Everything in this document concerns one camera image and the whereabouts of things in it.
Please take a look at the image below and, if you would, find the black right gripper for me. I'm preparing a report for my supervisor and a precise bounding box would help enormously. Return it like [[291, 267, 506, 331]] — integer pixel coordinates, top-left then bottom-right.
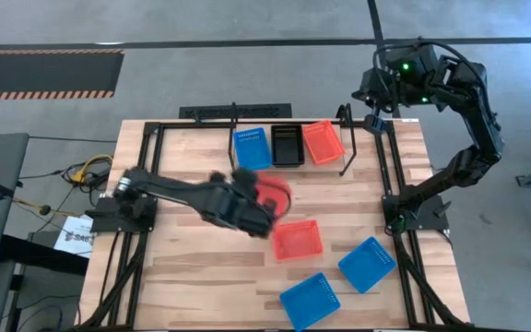
[[351, 66, 395, 136]]

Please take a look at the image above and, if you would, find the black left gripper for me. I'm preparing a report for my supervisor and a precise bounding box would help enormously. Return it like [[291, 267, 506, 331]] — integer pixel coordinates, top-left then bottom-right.
[[199, 167, 279, 240]]

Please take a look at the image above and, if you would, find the red plastic basket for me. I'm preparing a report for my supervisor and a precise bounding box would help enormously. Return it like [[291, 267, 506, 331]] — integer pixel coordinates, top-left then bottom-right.
[[301, 120, 347, 166], [254, 173, 294, 220], [272, 219, 325, 263]]

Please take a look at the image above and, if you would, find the blue plastic basket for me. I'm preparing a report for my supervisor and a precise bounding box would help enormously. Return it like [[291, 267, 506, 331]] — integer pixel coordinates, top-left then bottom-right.
[[278, 271, 342, 332], [232, 127, 274, 171], [337, 236, 396, 295]]

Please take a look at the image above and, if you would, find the black plastic basket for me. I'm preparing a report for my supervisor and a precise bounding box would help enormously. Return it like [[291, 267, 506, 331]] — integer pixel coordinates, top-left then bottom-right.
[[270, 124, 306, 168]]

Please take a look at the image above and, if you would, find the black perforated floor grate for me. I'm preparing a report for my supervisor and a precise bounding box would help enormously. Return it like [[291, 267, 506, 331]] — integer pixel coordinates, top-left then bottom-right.
[[179, 103, 292, 120]]

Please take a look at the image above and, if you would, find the white printed paper sheet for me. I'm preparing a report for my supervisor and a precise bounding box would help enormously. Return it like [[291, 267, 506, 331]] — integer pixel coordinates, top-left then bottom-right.
[[53, 215, 95, 258]]

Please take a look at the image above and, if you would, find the black desk foot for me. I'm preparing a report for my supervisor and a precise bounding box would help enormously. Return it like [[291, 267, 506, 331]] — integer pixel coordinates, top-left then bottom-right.
[[0, 234, 89, 277]]

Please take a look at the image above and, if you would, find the black hazard-striped floor mat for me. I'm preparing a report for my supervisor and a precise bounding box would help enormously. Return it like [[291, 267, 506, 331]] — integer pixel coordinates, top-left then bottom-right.
[[0, 49, 125, 101]]

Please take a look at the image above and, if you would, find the wooden shelf with black frame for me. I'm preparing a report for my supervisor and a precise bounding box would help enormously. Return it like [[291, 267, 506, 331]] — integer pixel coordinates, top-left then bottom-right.
[[227, 101, 358, 177]]

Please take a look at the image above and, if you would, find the black aluminium table frame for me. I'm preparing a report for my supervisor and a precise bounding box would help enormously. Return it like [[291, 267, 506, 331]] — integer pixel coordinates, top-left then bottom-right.
[[78, 120, 472, 332]]

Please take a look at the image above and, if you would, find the yellow cable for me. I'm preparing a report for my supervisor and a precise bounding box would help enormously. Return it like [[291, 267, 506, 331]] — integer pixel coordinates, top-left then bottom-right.
[[72, 155, 114, 184]]

